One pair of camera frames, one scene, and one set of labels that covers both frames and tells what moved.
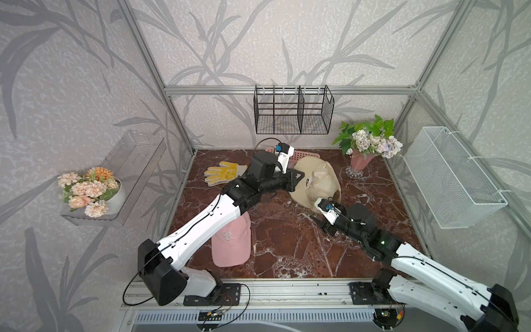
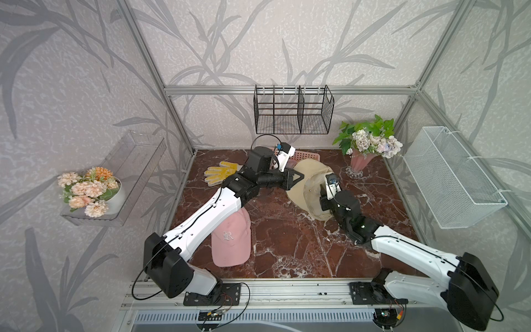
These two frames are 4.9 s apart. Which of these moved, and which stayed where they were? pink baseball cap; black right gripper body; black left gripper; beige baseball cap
Moved: black right gripper body
Stayed: black left gripper; pink baseball cap; beige baseball cap
